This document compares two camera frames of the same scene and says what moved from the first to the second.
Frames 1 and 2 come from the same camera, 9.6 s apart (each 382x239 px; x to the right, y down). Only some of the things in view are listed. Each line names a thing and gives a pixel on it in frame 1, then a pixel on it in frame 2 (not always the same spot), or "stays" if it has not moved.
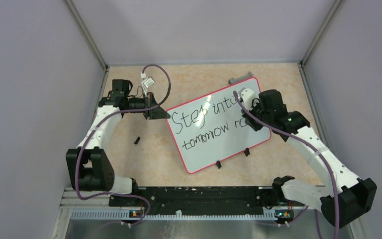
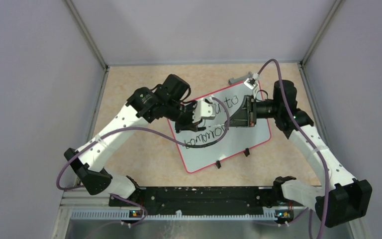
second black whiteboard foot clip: x=246 y=152 stays
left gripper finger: x=158 y=113 -> x=180 y=126
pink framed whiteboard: x=212 y=129 stays
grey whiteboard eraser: x=232 y=80 stays
